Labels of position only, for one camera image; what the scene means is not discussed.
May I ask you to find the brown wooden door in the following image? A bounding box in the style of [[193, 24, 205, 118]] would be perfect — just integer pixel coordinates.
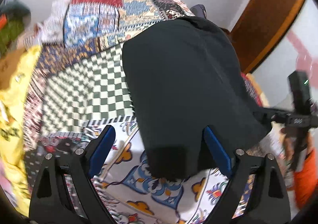
[[230, 0, 305, 73]]

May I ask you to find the yellow printed garment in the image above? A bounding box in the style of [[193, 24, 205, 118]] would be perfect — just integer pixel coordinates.
[[1, 45, 41, 216]]

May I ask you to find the brown patterned cloth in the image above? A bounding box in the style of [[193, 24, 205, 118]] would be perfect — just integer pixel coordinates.
[[0, 48, 26, 90]]

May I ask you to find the person right hand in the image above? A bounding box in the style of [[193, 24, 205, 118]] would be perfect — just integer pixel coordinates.
[[280, 128, 316, 168]]

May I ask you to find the green patterned bag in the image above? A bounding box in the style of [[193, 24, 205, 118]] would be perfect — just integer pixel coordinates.
[[0, 20, 24, 56]]

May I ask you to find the blue grey cap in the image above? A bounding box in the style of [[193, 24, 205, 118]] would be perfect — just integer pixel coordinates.
[[190, 4, 207, 19]]

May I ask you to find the orange sleeve forearm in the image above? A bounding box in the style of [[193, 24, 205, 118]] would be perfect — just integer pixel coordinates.
[[294, 149, 317, 209]]

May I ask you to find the black zip hoodie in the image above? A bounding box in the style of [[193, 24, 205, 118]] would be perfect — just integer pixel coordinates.
[[122, 17, 271, 180]]

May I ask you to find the patchwork patterned bedspread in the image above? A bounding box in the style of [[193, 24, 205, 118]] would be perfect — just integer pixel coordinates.
[[23, 0, 274, 224]]

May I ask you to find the dark grey plush shark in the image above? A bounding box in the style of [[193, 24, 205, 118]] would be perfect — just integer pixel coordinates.
[[1, 0, 31, 26]]

